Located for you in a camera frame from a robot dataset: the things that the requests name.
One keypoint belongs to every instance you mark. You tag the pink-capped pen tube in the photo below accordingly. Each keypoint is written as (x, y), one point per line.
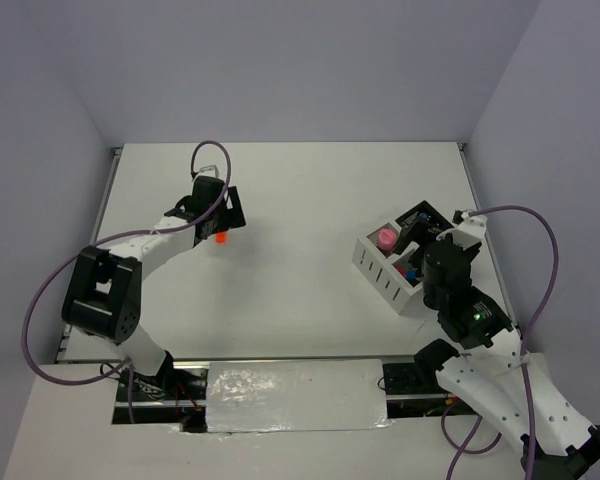
(386, 240)

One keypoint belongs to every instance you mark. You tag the orange highlighter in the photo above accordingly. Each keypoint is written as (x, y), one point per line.
(221, 238)

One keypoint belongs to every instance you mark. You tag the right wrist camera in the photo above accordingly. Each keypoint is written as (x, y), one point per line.
(469, 229)

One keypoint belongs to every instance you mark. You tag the silver taped panel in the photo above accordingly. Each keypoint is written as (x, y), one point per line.
(295, 396)

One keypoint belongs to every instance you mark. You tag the white compartment organizer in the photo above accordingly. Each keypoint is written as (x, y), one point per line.
(378, 268)

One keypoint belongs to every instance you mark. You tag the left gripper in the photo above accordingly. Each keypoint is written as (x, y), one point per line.
(232, 217)

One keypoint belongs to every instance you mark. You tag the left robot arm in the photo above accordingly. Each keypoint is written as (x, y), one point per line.
(104, 294)

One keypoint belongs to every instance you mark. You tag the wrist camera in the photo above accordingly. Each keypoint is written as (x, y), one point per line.
(469, 229)
(207, 170)

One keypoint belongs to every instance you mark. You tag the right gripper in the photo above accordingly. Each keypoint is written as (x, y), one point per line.
(470, 249)

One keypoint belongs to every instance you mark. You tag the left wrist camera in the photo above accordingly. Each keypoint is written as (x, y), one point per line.
(207, 170)

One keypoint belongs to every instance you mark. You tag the black tray container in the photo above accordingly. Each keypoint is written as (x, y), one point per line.
(415, 215)

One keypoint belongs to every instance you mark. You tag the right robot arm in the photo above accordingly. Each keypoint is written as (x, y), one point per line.
(483, 360)

